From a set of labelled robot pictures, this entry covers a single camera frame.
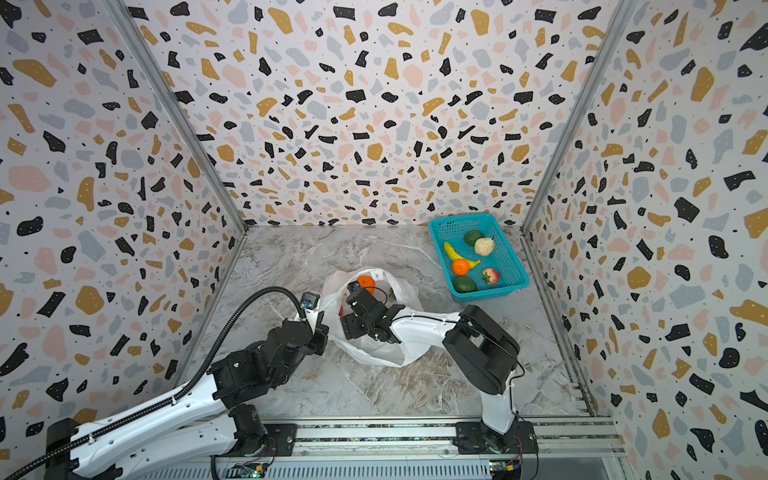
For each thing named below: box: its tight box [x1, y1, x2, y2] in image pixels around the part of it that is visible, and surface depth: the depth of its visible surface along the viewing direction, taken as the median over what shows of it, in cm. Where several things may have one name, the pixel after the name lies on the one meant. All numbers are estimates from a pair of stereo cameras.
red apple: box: [482, 267, 501, 285], surface depth 105 cm
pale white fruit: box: [474, 237, 495, 257], surface depth 112 cm
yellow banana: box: [444, 242, 481, 269], surface depth 112 cm
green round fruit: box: [464, 230, 484, 247], surface depth 119 cm
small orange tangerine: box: [452, 258, 470, 276], surface depth 108 cm
